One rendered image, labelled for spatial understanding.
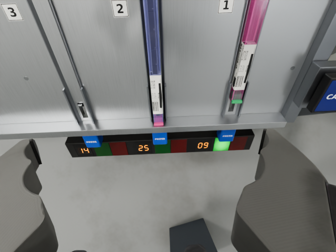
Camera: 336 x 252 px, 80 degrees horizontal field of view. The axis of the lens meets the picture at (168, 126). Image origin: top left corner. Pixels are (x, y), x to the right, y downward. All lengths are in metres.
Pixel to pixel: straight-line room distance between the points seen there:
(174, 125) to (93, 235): 0.98
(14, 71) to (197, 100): 0.24
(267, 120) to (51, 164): 1.05
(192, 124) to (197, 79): 0.07
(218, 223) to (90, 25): 1.06
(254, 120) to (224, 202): 0.84
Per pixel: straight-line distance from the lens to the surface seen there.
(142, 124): 0.30
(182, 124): 0.30
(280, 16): 0.28
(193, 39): 0.25
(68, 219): 1.23
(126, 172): 1.07
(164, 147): 0.38
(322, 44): 0.30
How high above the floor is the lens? 1.03
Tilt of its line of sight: 89 degrees down
